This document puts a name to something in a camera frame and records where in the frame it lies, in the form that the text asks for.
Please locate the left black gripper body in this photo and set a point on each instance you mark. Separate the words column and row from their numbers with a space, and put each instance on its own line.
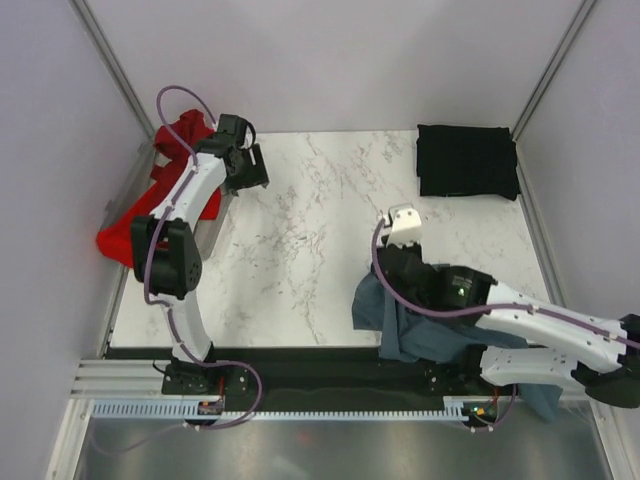
column 236, row 176

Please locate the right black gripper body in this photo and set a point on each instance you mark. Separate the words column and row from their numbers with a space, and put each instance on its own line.
column 415, row 247

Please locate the blue-grey t shirt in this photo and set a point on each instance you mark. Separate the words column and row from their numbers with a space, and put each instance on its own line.
column 409, row 337

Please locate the clear plastic bin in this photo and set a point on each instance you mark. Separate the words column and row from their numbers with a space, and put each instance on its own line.
column 200, row 220

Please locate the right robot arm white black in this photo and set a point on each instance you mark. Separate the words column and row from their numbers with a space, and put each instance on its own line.
column 598, row 355

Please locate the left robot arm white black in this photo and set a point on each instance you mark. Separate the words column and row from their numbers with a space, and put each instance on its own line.
column 166, row 258

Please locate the folded black t shirt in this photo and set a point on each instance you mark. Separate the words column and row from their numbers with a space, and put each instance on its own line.
column 461, row 161

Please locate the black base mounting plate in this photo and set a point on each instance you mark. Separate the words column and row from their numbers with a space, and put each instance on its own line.
column 240, row 371

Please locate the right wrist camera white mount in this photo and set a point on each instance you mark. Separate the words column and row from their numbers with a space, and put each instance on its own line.
column 404, row 223

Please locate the light blue cable duct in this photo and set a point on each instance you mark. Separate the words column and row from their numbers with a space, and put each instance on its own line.
column 194, row 410

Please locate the left aluminium frame post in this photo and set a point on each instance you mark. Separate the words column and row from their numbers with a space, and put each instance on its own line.
column 109, row 58

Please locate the aluminium frame post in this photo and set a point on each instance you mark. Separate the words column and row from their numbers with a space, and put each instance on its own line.
column 109, row 58
column 557, row 59

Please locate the right aluminium frame post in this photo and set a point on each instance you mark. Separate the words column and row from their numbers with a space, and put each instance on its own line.
column 557, row 59

